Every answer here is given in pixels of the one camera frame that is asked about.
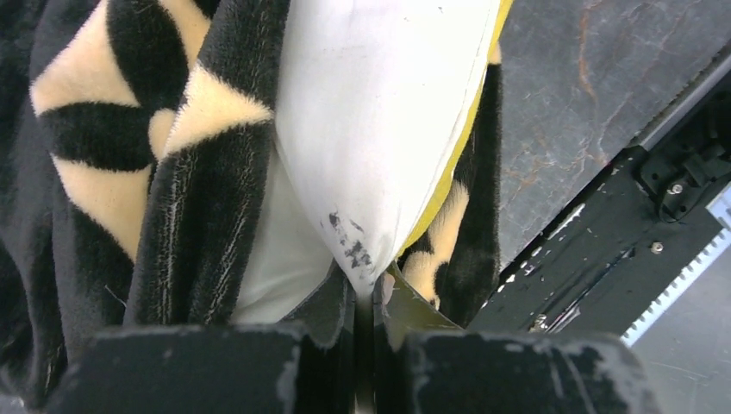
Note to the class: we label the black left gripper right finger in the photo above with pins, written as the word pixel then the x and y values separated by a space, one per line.
pixel 424 363

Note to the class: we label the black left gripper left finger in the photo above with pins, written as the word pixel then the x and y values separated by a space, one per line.
pixel 301 364

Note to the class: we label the white pillow with yellow edge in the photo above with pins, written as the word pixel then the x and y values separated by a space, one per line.
pixel 385 114

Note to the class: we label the black pillowcase with yellow flowers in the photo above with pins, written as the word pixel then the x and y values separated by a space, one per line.
pixel 136 141

